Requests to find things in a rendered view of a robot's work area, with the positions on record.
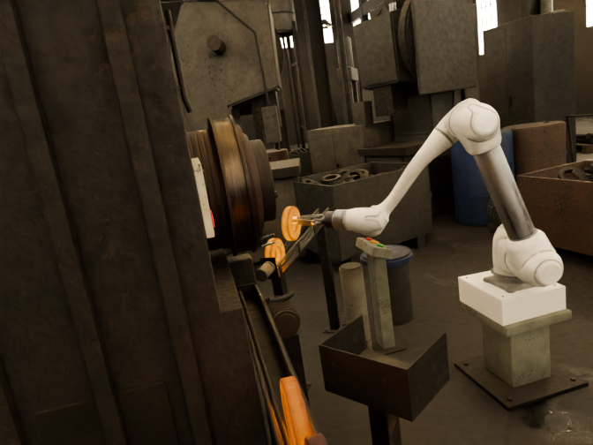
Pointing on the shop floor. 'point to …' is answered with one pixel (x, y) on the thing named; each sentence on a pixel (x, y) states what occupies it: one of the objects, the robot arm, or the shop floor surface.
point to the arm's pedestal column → (519, 369)
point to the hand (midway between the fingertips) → (291, 220)
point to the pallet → (584, 139)
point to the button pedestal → (380, 297)
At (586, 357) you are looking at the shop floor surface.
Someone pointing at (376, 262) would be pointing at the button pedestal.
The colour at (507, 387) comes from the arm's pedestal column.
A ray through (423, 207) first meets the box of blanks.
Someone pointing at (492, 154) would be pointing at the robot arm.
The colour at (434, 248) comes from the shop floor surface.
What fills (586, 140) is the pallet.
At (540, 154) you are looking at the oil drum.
